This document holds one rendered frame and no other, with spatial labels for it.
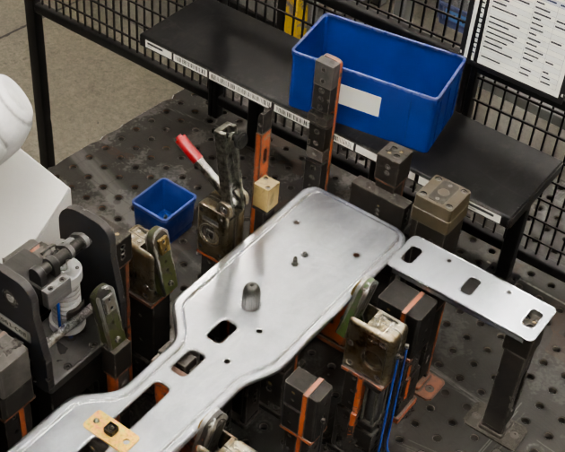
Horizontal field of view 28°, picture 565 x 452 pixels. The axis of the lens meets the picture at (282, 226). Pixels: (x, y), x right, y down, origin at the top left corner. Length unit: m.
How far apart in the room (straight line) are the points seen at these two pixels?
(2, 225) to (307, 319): 0.63
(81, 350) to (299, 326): 0.36
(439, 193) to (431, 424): 0.43
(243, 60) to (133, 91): 1.68
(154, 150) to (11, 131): 0.75
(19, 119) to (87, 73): 2.17
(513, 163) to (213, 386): 0.78
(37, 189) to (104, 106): 1.86
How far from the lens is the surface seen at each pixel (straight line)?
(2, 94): 1.96
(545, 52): 2.15
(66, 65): 4.17
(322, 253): 1.98
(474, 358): 2.27
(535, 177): 2.19
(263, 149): 2.00
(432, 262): 2.00
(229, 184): 1.93
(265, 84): 2.31
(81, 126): 3.88
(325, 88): 2.11
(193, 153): 1.97
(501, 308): 1.95
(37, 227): 2.10
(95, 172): 2.60
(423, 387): 2.19
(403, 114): 2.15
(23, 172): 2.15
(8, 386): 1.74
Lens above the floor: 2.37
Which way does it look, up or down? 42 degrees down
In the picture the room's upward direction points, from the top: 5 degrees clockwise
